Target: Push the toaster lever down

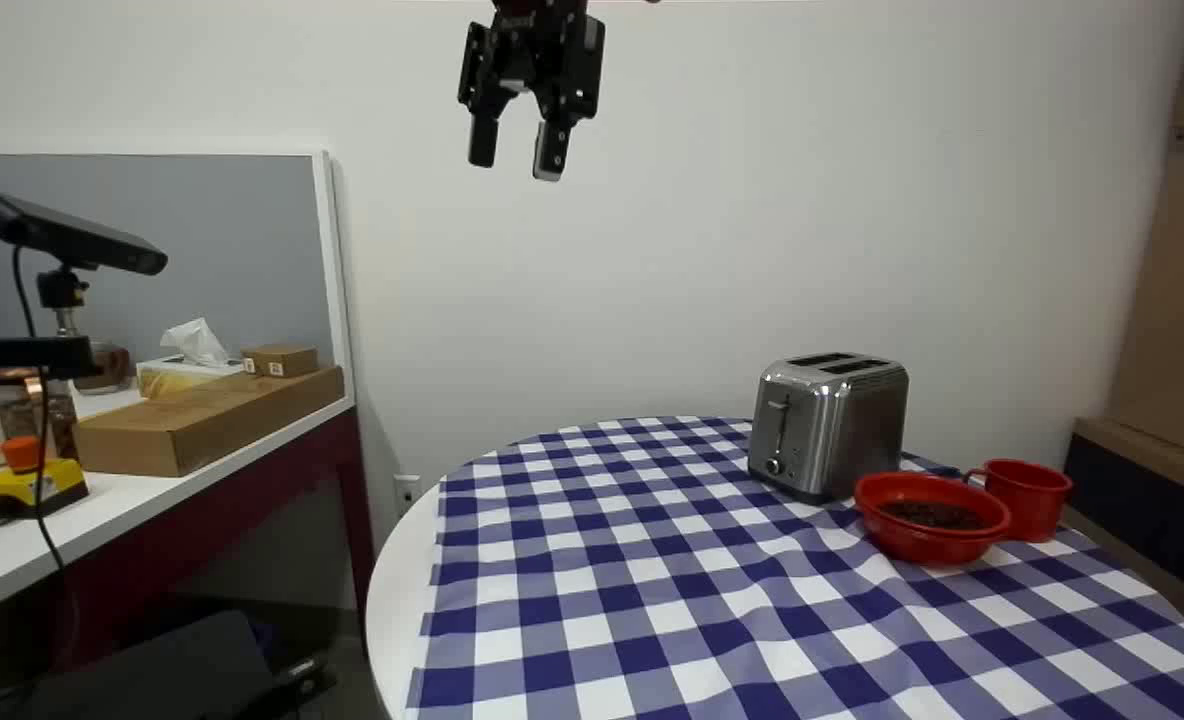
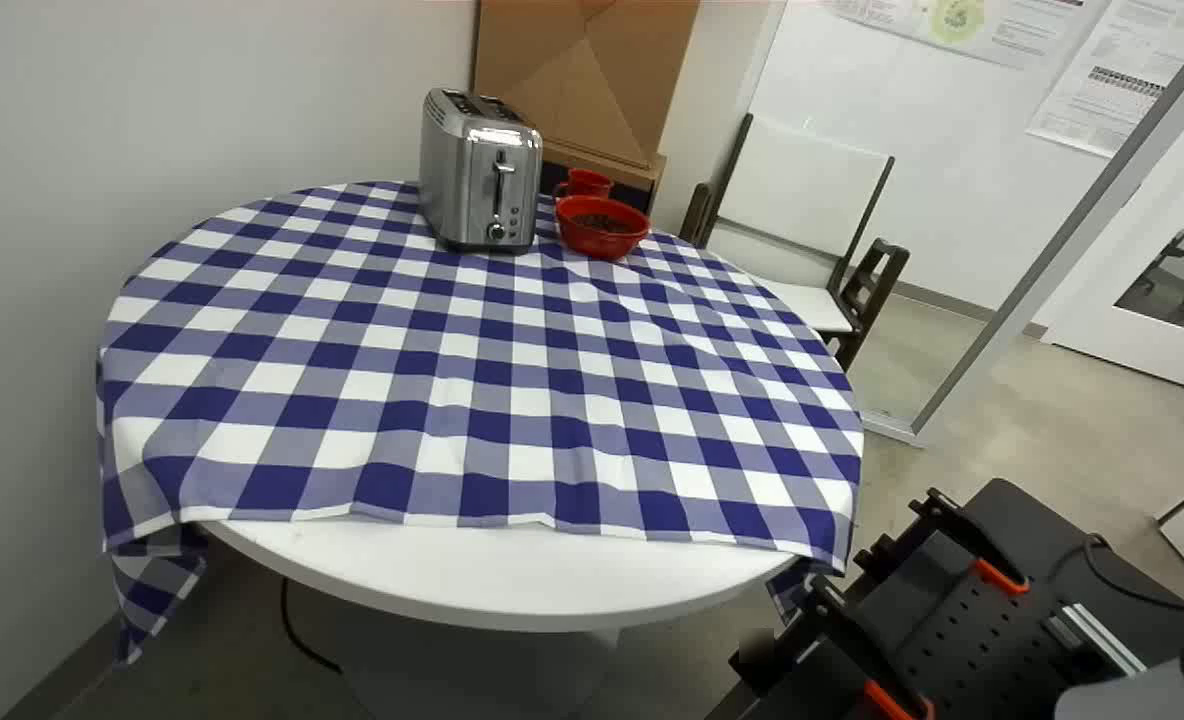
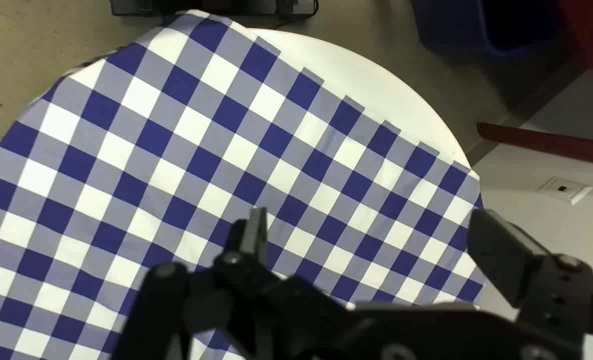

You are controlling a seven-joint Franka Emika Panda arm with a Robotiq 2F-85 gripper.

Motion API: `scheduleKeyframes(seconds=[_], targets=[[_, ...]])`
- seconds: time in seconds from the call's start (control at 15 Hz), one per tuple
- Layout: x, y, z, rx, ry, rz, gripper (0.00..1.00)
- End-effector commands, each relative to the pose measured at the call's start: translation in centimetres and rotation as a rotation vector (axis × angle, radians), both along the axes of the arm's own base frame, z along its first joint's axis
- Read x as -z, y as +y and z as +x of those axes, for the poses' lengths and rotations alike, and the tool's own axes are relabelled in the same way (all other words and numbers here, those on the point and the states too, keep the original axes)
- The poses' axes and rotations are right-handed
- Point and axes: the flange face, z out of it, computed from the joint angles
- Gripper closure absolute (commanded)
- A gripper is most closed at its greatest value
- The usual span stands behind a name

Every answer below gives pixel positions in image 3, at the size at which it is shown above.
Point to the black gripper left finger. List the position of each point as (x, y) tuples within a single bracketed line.
[(243, 313)]

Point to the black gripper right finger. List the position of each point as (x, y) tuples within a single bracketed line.
[(543, 286)]

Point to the white floor outlet plate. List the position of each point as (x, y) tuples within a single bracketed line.
[(565, 191)]

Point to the red bar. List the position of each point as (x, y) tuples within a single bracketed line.
[(550, 142)]

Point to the blue white checkered tablecloth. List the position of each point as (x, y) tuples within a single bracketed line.
[(176, 153)]

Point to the blue plastic bin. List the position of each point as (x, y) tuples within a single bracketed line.
[(478, 22)]

